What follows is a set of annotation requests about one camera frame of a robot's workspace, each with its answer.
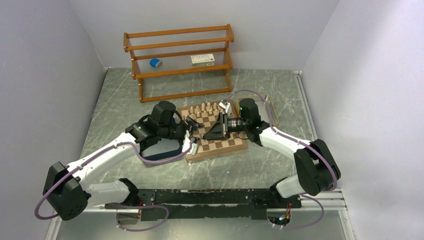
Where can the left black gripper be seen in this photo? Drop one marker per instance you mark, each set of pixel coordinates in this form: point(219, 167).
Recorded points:
point(192, 125)

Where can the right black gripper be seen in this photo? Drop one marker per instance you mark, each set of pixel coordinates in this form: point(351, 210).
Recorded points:
point(220, 129)

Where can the light queen chess piece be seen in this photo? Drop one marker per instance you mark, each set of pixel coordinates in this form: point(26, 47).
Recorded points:
point(208, 107)

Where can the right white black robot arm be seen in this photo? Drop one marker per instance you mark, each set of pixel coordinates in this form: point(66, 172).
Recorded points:
point(316, 170)

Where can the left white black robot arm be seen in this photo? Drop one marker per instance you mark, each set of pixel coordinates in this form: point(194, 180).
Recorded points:
point(69, 189)

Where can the wooden chess board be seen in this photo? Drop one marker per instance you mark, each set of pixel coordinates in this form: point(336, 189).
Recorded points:
point(210, 148)

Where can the blue metal tin tray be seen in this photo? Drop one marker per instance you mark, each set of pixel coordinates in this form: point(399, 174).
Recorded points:
point(159, 151)

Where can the gold metal tin tray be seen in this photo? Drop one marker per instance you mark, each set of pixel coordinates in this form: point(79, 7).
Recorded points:
point(262, 108)

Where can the wooden two-tier shelf rack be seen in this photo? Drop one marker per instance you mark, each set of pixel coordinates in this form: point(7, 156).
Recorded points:
point(175, 48)

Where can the blue eraser block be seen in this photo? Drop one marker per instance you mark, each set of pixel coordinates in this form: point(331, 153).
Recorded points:
point(155, 63)

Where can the white red card box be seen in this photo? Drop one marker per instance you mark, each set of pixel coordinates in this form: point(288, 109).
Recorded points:
point(202, 60)

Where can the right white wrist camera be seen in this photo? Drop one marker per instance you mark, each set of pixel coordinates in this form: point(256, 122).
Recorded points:
point(225, 106)

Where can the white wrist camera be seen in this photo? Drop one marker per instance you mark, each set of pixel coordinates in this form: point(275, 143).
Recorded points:
point(225, 106)
point(193, 145)

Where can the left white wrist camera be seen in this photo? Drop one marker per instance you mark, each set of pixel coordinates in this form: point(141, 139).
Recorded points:
point(193, 145)

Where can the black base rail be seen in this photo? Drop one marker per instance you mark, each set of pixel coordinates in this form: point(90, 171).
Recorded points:
point(253, 203)

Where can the aluminium frame rail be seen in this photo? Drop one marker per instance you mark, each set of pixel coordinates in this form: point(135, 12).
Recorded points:
point(333, 200)

